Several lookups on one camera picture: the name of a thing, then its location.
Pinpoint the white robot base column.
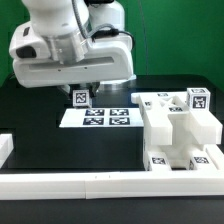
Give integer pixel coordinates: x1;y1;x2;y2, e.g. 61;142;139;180
88;0;135;83

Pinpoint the white flat base plate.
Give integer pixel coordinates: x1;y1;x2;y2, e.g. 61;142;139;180
59;108;143;128

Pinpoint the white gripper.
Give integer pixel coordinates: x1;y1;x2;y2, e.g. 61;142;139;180
12;34;133;99

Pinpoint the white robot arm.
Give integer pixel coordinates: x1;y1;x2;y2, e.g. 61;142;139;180
9;0;134;88

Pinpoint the white chair back frame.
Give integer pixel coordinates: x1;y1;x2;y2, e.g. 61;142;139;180
131;92;223;146

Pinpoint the white L-shaped fence rail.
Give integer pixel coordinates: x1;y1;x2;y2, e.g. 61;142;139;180
0;129;224;201

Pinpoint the white left fence piece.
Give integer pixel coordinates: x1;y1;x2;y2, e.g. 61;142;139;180
0;134;14;168

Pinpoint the white tagged cube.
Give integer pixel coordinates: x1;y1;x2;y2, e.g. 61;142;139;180
73;90;91;107
187;87;210;110

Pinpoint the white chair seat block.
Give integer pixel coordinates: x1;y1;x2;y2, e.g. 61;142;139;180
143;137;203;171

